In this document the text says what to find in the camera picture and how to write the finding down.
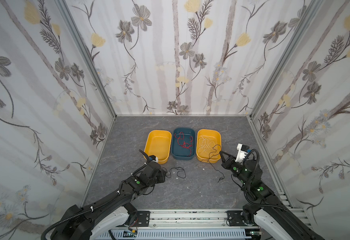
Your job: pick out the right yellow plastic bin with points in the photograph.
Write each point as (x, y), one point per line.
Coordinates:
(208, 146)

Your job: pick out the white perforated cable duct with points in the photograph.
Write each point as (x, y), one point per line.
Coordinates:
(178, 234)

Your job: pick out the left yellow plastic bin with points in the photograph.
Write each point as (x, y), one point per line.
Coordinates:
(159, 145)

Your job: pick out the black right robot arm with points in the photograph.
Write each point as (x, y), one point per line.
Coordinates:
(264, 208)

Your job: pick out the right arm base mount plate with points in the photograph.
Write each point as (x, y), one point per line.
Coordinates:
(235, 219)

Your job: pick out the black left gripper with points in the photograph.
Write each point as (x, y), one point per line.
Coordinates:
(150, 162)

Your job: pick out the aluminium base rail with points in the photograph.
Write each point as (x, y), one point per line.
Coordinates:
(179, 219)

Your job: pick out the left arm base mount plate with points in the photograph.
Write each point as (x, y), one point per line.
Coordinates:
(139, 219)

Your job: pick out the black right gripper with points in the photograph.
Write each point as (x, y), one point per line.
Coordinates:
(230, 162)

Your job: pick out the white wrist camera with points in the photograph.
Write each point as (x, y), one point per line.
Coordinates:
(153, 158)
(243, 150)

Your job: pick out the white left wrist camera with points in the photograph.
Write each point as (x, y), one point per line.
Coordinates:
(153, 158)

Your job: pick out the teal plastic bin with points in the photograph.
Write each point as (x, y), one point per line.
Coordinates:
(183, 145)

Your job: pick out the yellow plastic bin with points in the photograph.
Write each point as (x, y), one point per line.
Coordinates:
(159, 145)
(208, 146)

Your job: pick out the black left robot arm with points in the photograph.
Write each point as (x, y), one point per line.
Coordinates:
(79, 223)

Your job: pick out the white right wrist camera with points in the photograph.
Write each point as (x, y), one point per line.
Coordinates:
(243, 150)

